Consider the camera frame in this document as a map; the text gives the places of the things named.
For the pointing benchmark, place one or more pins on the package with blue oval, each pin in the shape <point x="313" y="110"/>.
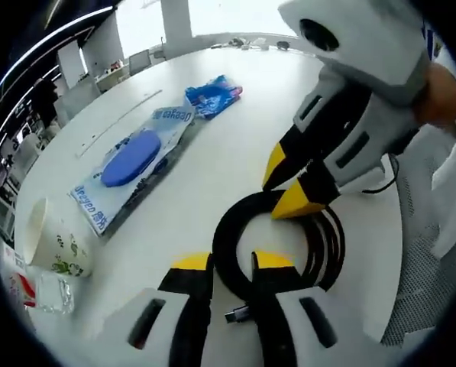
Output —
<point x="132" y="160"/>

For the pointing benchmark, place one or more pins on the wide window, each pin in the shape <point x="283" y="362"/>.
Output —
<point x="243" y="17"/>

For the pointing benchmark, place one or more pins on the grey mesh office chair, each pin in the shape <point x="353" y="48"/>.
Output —
<point x="414" y="267"/>

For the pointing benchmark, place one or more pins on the white paper cup green print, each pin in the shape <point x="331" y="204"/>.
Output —
<point x="59" y="244"/>

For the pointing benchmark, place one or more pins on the clear plastic water bottle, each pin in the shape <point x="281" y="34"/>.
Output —
<point x="52" y="296"/>

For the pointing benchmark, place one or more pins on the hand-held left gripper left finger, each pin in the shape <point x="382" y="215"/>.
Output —
<point x="197" y="306"/>

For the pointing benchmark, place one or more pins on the narrow window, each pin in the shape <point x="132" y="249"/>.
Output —
<point x="143" y="26"/>

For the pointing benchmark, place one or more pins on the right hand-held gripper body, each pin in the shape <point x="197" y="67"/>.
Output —
<point x="376" y="49"/>

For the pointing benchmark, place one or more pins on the small blue plastic package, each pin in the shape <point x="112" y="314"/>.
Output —
<point x="212" y="97"/>

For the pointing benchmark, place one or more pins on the cluster of small objects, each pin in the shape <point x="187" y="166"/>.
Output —
<point x="246" y="42"/>

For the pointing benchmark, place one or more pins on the person's right hand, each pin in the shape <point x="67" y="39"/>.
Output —
<point x="441" y="99"/>

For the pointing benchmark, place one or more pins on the long ceiling light strip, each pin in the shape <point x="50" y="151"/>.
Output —
<point x="48" y="40"/>

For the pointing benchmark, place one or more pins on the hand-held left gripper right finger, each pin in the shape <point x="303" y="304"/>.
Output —
<point x="269" y="325"/>

